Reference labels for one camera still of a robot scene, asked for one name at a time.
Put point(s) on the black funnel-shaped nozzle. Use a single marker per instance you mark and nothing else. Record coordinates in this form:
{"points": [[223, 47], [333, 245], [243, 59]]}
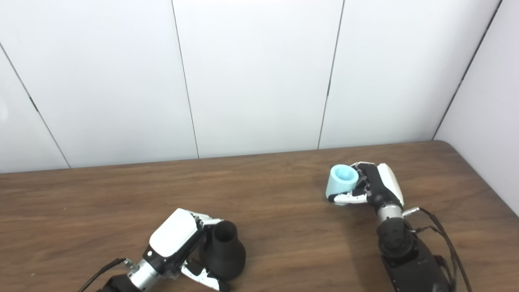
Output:
{"points": [[227, 255]]}

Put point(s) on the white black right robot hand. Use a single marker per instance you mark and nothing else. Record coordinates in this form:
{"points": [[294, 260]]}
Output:
{"points": [[385, 182]]}

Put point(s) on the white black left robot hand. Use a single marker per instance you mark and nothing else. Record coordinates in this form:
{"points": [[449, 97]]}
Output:
{"points": [[174, 233]]}

